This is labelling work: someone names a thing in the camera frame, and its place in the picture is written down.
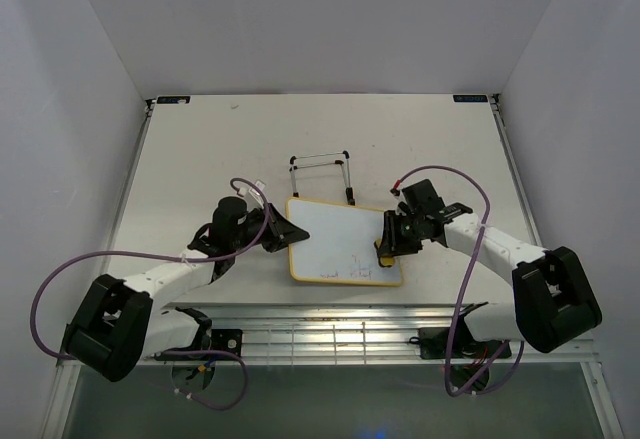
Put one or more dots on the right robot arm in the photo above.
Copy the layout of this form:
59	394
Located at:
553	302

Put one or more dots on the yellow black whiteboard eraser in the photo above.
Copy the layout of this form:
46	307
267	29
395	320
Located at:
383	262

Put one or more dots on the right blue table label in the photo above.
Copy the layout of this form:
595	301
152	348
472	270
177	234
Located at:
470	98

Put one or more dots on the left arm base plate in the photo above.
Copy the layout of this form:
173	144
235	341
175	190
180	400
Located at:
216	344

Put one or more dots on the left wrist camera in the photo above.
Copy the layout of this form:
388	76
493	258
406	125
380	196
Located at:
252	195

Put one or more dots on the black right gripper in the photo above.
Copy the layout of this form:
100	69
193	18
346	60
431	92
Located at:
391	243

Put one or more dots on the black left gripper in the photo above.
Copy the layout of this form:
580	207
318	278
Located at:
282	232

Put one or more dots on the blue table label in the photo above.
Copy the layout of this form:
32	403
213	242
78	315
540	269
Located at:
470	98
173	100

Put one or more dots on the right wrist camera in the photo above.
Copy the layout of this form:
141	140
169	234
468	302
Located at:
401	207

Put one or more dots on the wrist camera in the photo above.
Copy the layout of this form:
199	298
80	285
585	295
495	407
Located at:
252	195
401	207

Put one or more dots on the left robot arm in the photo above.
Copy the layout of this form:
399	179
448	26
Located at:
121	321

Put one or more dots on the left blue table label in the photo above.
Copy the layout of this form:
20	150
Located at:
173	100

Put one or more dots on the yellow framed whiteboard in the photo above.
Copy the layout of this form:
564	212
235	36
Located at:
340	247

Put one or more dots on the aluminium table frame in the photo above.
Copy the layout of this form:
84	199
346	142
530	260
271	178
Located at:
184	148

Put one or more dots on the wire whiteboard stand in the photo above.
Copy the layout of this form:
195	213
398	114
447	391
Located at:
331	161

